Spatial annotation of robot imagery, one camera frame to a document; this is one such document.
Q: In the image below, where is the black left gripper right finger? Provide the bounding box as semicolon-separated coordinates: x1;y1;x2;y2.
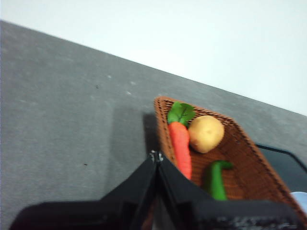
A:
157;151;303;230

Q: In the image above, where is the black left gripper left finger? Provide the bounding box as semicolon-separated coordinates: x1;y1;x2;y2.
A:
9;150;158;230

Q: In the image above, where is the long green pepper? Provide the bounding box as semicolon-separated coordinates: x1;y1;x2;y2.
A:
203;160;234;201

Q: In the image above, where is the brown woven wicker basket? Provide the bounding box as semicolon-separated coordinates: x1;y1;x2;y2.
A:
153;95;307;230

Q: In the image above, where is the orange carrot with green leaves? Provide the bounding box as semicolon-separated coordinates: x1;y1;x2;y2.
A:
167;101;196;180

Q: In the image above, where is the yellow-brown potato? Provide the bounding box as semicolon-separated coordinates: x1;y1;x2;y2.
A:
188;115;225;154

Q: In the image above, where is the black flat tray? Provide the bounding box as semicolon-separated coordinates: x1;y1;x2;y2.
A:
254;142;307;193

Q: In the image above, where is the pale blue plate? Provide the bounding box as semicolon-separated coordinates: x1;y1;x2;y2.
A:
289;191;307;209

